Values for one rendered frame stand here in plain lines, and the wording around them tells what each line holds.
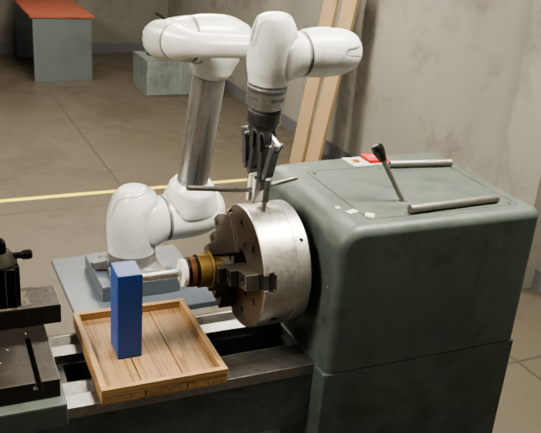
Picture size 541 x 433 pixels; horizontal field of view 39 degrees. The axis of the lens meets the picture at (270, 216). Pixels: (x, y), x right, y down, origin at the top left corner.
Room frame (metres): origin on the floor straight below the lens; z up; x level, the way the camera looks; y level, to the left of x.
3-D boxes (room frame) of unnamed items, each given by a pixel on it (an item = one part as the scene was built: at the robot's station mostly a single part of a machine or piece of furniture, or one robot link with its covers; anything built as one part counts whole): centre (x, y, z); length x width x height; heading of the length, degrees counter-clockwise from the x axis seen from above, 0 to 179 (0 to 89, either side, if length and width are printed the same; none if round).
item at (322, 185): (1.95, -0.33, 1.06); 0.59 x 0.48 x 0.39; 115
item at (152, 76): (8.07, 1.16, 0.37); 0.77 x 0.63 x 0.74; 117
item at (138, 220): (2.25, 0.43, 0.97); 0.18 x 0.16 x 0.22; 124
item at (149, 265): (2.23, 0.46, 0.83); 0.22 x 0.18 x 0.06; 117
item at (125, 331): (1.61, 0.33, 1.00); 0.08 x 0.06 x 0.23; 25
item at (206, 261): (1.70, 0.16, 1.08); 0.09 x 0.09 x 0.09; 25
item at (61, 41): (8.55, 2.59, 0.34); 1.33 x 0.65 x 0.68; 27
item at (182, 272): (1.65, 0.25, 1.08); 0.13 x 0.07 x 0.07; 115
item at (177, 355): (1.64, 0.28, 0.89); 0.36 x 0.30 x 0.04; 25
